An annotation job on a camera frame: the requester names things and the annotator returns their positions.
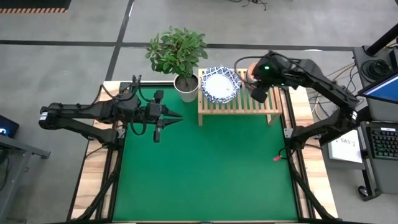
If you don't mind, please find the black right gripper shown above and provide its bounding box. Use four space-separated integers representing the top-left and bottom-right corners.
250 51 285 104

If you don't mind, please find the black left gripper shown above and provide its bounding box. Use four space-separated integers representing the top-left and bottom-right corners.
145 90 183 143

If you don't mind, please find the orange patterned ceramic bowl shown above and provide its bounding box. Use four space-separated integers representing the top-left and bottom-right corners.
246 61 261 91

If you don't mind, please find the wooden slatted shelf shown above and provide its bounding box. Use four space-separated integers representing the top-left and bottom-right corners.
198 68 284 127

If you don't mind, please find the white plant pot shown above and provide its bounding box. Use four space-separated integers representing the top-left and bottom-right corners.
173 73 200 103

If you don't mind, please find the green table mat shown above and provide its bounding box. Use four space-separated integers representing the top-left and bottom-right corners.
112 84 300 222

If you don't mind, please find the green leafy plant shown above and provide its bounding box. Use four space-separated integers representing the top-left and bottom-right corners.
145 26 208 75

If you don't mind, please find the white paper with writing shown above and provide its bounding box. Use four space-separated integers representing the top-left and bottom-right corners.
328 136 364 164

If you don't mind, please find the computer screen with blue picture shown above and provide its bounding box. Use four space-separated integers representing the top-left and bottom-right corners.
357 72 398 105

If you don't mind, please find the black pole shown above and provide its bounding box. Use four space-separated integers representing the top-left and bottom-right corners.
365 23 398 57

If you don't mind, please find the black keyboard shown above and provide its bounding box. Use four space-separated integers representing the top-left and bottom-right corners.
369 126 398 161

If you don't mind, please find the grey metal desk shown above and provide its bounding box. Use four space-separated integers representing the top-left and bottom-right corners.
0 133 52 223

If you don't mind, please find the grey equipment cart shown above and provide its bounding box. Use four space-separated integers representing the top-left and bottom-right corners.
320 45 398 202

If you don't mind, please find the dark device with blue light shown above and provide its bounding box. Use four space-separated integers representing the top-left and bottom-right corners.
0 114 20 139

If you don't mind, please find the black mat with hazard stripe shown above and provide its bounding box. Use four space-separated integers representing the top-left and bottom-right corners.
0 0 72 14

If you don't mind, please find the coiled black cable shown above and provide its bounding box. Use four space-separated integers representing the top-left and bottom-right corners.
362 58 393 82

